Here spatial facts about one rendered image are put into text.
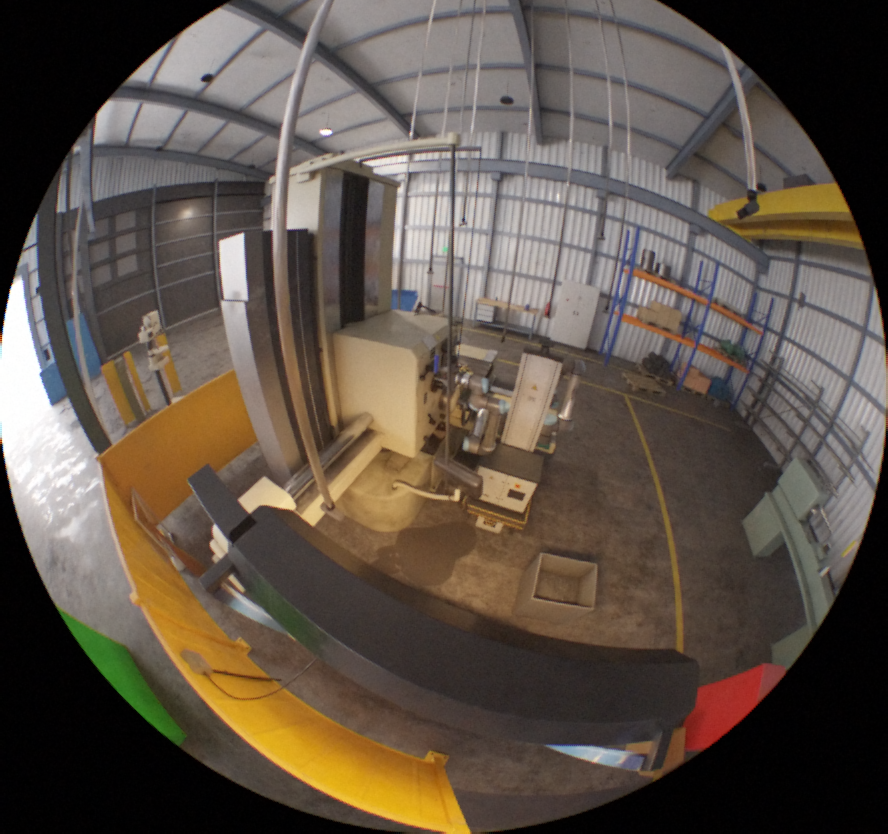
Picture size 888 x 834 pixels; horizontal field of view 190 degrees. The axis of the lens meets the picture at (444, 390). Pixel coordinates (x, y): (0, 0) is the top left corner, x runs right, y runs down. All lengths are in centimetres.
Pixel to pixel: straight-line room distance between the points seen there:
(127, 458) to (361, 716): 304
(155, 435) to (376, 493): 246
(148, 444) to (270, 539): 294
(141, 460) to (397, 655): 323
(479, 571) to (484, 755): 181
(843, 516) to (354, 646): 890
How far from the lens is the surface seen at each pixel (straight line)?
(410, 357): 155
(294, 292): 162
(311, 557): 45
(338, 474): 173
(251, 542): 50
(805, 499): 513
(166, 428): 335
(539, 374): 227
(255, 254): 147
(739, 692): 317
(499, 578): 273
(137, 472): 347
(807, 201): 783
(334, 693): 258
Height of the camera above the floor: 248
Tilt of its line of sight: 30 degrees down
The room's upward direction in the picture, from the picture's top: 6 degrees clockwise
